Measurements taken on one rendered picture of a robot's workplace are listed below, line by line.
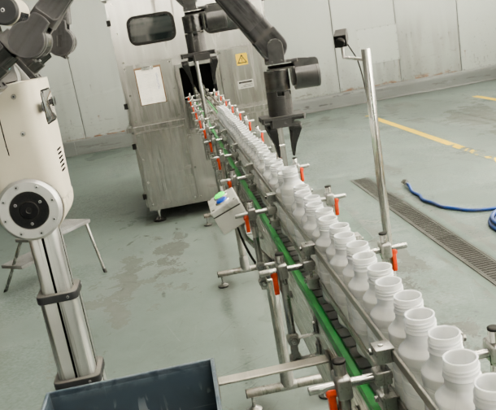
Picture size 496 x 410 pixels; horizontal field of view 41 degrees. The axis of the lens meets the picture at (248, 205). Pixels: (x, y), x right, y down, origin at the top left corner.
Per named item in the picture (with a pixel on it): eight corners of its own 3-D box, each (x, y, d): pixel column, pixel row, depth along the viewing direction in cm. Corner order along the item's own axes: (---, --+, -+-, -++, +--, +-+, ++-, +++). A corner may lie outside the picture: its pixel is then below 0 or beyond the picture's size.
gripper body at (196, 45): (181, 60, 199) (176, 35, 197) (215, 54, 199) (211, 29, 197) (181, 61, 192) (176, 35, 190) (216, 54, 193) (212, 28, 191)
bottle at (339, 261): (378, 325, 116) (367, 235, 112) (345, 333, 115) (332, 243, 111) (365, 312, 122) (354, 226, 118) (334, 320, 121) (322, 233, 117)
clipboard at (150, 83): (167, 102, 578) (159, 63, 570) (141, 106, 576) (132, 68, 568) (167, 101, 581) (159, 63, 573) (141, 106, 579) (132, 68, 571)
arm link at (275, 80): (261, 66, 155) (264, 67, 150) (289, 62, 156) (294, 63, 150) (265, 96, 157) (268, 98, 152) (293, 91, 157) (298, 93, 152)
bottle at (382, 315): (428, 381, 96) (417, 274, 92) (411, 403, 92) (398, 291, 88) (390, 373, 100) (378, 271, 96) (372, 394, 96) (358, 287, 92)
